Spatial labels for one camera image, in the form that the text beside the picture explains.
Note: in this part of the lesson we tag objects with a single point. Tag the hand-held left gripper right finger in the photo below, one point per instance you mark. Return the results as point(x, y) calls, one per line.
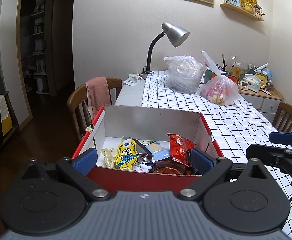
point(201, 159)

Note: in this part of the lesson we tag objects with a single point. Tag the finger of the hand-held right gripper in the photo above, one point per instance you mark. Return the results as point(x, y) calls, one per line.
point(284, 138)
point(263, 153)

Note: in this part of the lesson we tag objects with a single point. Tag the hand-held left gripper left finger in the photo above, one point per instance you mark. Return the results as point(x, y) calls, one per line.
point(87, 159)

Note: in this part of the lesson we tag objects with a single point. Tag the pale yellow snack packet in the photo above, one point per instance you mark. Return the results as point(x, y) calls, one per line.
point(108, 156)

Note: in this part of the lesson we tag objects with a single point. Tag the red snack packet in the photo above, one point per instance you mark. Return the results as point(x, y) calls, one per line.
point(179, 147)

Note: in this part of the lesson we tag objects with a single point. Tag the shiny brown-red snack packet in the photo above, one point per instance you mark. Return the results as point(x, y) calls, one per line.
point(168, 167)

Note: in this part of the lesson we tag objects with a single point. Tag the yellow cartoon snack packet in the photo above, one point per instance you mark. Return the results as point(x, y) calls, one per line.
point(126, 155)

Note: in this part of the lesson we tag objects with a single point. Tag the light blue snack packet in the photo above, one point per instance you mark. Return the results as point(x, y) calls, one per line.
point(158, 151)

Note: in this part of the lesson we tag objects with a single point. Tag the red cardboard box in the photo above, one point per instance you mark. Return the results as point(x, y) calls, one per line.
point(136, 180)

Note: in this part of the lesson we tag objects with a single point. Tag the silver snack packet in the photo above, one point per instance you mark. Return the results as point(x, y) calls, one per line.
point(139, 146)

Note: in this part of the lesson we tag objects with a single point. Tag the green candy packet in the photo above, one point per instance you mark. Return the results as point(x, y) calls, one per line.
point(148, 141)

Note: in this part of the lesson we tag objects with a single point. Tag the white and blue snack packet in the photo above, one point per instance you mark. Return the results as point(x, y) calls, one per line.
point(142, 167)

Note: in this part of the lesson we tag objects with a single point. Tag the slatted wooden chair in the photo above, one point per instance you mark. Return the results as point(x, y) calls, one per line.
point(286, 115)

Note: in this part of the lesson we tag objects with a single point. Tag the grey cabinet with wooden top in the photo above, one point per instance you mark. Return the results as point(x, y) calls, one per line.
point(268, 105)

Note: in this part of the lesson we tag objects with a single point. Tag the wooden chair with towel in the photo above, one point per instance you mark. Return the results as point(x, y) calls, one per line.
point(73, 102)

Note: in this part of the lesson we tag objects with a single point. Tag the black-checked white tablecloth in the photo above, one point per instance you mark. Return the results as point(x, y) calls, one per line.
point(186, 102)

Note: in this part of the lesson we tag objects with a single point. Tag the blue packages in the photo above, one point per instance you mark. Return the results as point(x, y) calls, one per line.
point(269, 78)

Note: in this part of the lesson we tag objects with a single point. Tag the white and green tissue pack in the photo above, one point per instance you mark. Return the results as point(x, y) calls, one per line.
point(252, 82)

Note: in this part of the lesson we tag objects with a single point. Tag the white kitchen timer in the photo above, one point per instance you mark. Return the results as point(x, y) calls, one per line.
point(244, 85)

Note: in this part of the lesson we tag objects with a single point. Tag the pink towel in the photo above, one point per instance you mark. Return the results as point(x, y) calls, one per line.
point(97, 92)

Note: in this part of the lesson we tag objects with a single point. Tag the pink plastic bag of food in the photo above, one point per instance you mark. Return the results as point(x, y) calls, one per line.
point(221, 90)

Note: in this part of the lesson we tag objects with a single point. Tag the white tube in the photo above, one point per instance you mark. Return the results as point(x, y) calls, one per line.
point(261, 67)

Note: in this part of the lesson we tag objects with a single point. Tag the clear plastic bag with container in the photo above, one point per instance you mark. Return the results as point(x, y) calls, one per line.
point(184, 80)

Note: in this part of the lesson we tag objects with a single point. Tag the orange drink bottle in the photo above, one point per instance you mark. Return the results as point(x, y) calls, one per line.
point(236, 71)

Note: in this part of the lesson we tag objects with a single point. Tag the green and orange pencil case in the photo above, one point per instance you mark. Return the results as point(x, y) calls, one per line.
point(208, 76)

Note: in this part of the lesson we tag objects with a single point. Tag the armchair with yellow cover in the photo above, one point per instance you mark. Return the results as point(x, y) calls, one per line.
point(7, 120)

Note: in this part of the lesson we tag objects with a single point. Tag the thin paintbrush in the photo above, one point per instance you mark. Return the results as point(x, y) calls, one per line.
point(232, 65)

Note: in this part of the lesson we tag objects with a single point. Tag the clear packet on table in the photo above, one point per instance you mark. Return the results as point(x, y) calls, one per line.
point(133, 79)

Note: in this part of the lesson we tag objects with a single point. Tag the black paintbrush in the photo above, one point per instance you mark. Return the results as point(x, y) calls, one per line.
point(223, 61)

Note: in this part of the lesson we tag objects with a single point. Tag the silver desk lamp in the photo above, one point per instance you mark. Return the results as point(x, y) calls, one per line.
point(176, 33)

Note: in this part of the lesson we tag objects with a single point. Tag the bookshelf in doorway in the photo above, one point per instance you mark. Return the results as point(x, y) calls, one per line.
point(39, 30)

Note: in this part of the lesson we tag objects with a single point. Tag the gold ornament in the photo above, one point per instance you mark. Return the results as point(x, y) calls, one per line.
point(248, 0)

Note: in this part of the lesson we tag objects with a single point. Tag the wooden wall shelf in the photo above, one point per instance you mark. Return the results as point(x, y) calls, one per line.
point(243, 12)

